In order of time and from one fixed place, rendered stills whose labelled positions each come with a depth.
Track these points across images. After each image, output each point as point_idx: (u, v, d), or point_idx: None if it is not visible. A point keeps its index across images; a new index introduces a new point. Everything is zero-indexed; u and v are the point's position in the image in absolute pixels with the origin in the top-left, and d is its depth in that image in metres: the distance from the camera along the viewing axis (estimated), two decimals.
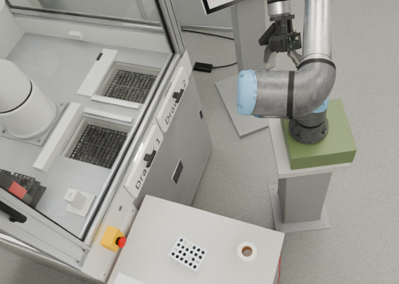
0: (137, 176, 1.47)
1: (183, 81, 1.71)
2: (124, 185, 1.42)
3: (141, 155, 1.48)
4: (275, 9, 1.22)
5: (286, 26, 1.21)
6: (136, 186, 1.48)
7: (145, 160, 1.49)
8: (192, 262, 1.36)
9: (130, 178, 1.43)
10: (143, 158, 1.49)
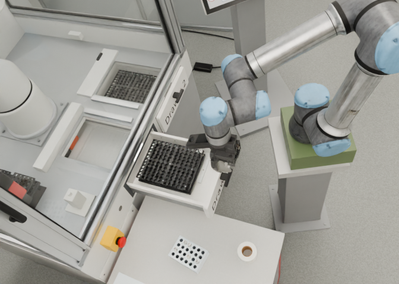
0: (214, 197, 1.37)
1: (183, 81, 1.71)
2: (203, 207, 1.32)
3: (217, 174, 1.38)
4: (221, 142, 1.10)
5: (234, 150, 1.15)
6: (212, 208, 1.38)
7: (222, 179, 1.39)
8: (192, 262, 1.36)
9: (208, 199, 1.33)
10: (220, 177, 1.39)
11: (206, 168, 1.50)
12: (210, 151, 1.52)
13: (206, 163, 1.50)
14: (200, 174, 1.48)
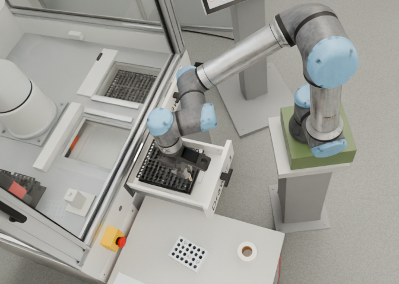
0: (214, 197, 1.37)
1: None
2: (203, 207, 1.32)
3: (217, 174, 1.38)
4: None
5: None
6: (212, 208, 1.38)
7: (222, 179, 1.39)
8: (192, 262, 1.36)
9: (208, 199, 1.33)
10: (220, 177, 1.39)
11: None
12: (210, 151, 1.52)
13: None
14: (200, 174, 1.48)
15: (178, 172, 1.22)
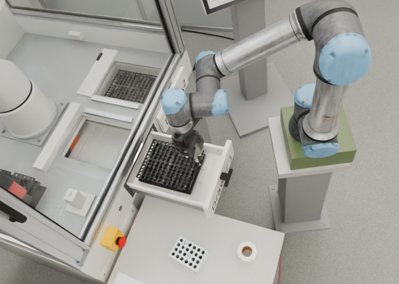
0: (214, 197, 1.37)
1: (183, 81, 1.71)
2: (203, 207, 1.32)
3: (217, 174, 1.38)
4: (168, 125, 1.19)
5: (173, 142, 1.22)
6: (212, 208, 1.38)
7: (222, 179, 1.39)
8: (192, 262, 1.36)
9: (208, 199, 1.33)
10: (220, 177, 1.39)
11: (206, 168, 1.50)
12: (210, 151, 1.52)
13: (206, 163, 1.50)
14: (200, 174, 1.48)
15: (200, 136, 1.28)
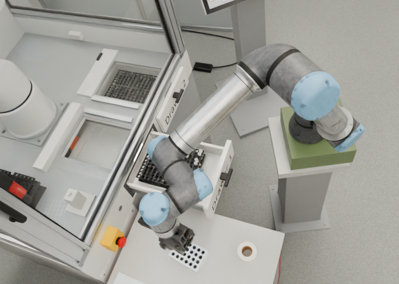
0: (214, 197, 1.37)
1: (183, 81, 1.71)
2: (203, 207, 1.32)
3: (217, 174, 1.38)
4: (165, 236, 1.01)
5: (180, 243, 1.05)
6: (212, 208, 1.38)
7: (222, 179, 1.39)
8: (192, 262, 1.36)
9: (208, 199, 1.33)
10: (220, 177, 1.39)
11: (206, 168, 1.50)
12: (210, 151, 1.52)
13: (206, 163, 1.50)
14: None
15: None
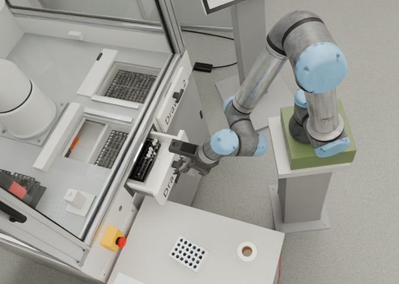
0: (165, 184, 1.43)
1: (183, 81, 1.71)
2: (154, 193, 1.38)
3: (168, 163, 1.44)
4: (212, 162, 1.24)
5: (214, 167, 1.31)
6: (164, 194, 1.44)
7: (173, 167, 1.45)
8: (192, 262, 1.36)
9: (158, 186, 1.39)
10: (171, 166, 1.45)
11: (161, 157, 1.56)
12: (166, 141, 1.59)
13: (162, 152, 1.56)
14: (155, 163, 1.54)
15: None
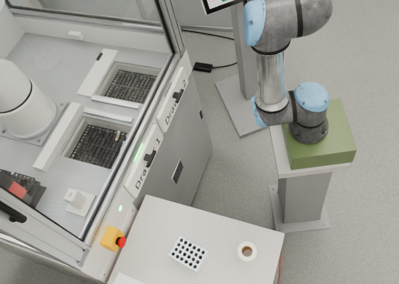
0: (137, 176, 1.47)
1: (183, 81, 1.71)
2: (124, 185, 1.42)
3: (140, 155, 1.48)
4: None
5: None
6: (136, 186, 1.48)
7: (145, 160, 1.49)
8: (192, 262, 1.36)
9: (129, 178, 1.43)
10: (143, 158, 1.49)
11: None
12: None
13: None
14: None
15: None
